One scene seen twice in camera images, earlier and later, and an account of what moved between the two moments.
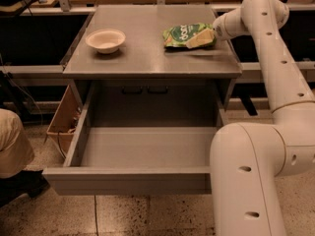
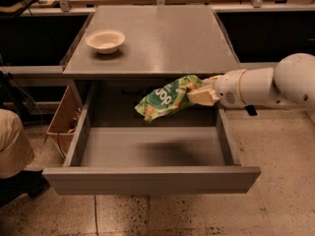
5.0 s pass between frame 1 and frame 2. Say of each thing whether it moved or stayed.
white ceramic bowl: stayed
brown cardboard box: stayed
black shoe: stayed
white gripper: moved
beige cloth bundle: stayed
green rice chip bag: moved
